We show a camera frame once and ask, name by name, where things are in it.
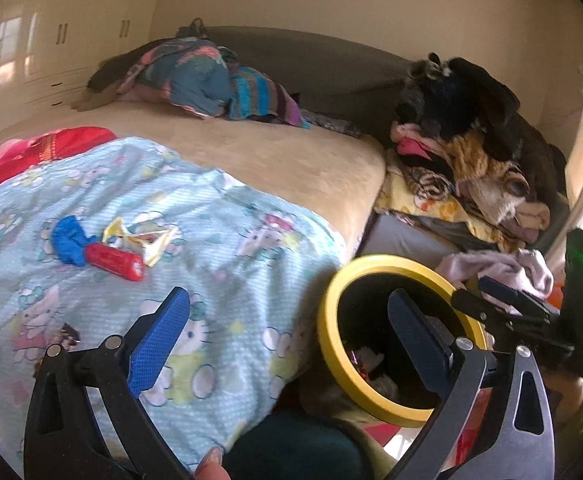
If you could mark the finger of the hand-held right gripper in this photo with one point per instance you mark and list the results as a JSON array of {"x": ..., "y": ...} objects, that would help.
[
  {"x": 516, "y": 299},
  {"x": 496, "y": 319}
]

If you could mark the cream glossy wardrobe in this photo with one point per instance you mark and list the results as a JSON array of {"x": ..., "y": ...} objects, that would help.
[{"x": 71, "y": 35}]

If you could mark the yellow furry plush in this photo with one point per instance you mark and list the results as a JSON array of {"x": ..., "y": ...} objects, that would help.
[{"x": 481, "y": 170}]

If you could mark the grey patterned cloth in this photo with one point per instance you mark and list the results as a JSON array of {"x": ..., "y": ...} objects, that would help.
[{"x": 331, "y": 122}]

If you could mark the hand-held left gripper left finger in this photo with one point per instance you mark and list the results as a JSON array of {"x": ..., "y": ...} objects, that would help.
[{"x": 159, "y": 340}]

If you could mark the red cloth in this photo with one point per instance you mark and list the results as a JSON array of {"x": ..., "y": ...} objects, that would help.
[{"x": 71, "y": 142}]

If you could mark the dark brown plush cloth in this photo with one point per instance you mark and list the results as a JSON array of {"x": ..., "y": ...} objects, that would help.
[{"x": 536, "y": 150}]

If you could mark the pink cloth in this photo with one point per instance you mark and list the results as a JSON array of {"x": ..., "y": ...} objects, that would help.
[{"x": 414, "y": 145}]

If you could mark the red snack wrapper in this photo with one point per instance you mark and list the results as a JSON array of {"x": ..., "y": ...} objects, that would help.
[{"x": 116, "y": 260}]

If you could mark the purple foil candy wrapper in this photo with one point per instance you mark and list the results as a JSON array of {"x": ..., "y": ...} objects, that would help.
[{"x": 354, "y": 358}]

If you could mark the yellow rimmed black bin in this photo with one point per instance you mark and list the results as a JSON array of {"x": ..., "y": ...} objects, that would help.
[{"x": 329, "y": 330}]

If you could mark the white printed plastic bag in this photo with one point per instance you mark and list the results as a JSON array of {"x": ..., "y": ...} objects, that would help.
[{"x": 374, "y": 359}]

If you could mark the person's dark green leg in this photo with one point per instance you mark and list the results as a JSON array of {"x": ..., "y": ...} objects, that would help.
[{"x": 296, "y": 450}]

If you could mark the small dark wrapper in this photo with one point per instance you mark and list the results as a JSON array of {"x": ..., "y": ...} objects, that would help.
[{"x": 69, "y": 335}]

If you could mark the striped colourful blanket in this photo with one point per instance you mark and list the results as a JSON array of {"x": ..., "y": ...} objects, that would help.
[{"x": 256, "y": 92}]

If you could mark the grey headboard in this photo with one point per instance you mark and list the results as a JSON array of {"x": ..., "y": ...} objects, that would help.
[{"x": 321, "y": 65}]

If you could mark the yellow white wrapper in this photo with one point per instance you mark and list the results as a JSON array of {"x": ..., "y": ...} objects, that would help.
[{"x": 156, "y": 245}]

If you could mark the lilac cloth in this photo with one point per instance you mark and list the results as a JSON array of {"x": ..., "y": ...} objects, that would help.
[{"x": 471, "y": 262}]

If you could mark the person's left hand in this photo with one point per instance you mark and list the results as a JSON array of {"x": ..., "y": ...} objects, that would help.
[{"x": 211, "y": 466}]

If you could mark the tiger striped cloth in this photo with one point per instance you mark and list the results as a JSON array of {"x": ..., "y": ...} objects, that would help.
[{"x": 431, "y": 185}]

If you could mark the light blue cartoon blanket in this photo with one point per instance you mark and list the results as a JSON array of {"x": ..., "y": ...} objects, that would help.
[{"x": 221, "y": 220}]

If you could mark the blue floral quilt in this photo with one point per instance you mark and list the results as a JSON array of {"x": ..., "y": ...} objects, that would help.
[{"x": 191, "y": 80}]

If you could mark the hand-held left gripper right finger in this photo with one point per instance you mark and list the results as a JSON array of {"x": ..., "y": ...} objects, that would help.
[{"x": 416, "y": 350}]

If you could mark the pile of clothes on box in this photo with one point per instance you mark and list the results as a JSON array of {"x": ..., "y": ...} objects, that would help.
[{"x": 401, "y": 200}]

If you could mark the beige bed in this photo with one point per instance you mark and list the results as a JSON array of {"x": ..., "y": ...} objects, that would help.
[{"x": 296, "y": 160}]

